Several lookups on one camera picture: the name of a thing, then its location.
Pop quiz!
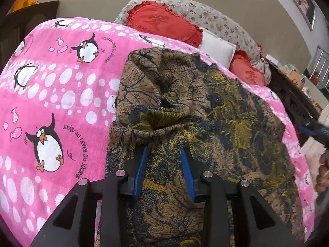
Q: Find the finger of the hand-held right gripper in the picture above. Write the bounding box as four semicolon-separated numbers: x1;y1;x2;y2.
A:
298;122;329;148

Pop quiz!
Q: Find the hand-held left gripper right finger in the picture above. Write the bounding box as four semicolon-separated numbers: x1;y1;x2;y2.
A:
181;148;301;247

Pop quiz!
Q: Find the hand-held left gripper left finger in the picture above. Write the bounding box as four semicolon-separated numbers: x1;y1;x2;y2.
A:
31;146;149;247

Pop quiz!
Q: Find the brown patterned knit garment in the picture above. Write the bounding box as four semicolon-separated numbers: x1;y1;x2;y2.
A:
105;48;305;247

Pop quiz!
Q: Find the person's right hand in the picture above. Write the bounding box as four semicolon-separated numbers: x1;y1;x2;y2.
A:
315;151;329;194

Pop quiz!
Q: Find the pale pink cloth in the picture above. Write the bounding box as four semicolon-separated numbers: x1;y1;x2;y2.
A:
300;136;326;183

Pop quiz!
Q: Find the dark wooden bedside table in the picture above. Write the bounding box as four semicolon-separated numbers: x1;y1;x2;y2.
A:
265;58;320;144

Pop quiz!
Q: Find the pile of small packets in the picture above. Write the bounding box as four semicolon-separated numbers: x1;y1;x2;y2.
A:
280;64;322;110

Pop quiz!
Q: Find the metal rack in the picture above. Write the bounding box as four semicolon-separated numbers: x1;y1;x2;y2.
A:
305;45;329;88

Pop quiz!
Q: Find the small red heart pillow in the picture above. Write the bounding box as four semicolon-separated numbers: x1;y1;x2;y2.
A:
229;50;266;86

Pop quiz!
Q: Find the pink penguin printed blanket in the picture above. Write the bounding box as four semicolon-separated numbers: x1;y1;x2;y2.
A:
0;17;315;247

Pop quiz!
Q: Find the white pillow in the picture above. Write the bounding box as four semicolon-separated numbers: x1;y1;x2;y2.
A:
198;27;237;69

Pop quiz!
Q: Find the large red heart pillow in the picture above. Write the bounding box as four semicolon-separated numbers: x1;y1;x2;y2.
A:
125;1;203;47

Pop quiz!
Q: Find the dark wooden cabinet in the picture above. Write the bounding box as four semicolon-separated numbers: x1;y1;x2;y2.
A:
0;0;60;70

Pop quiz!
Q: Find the framed wall picture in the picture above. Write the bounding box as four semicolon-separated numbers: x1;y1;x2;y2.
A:
285;0;317;31

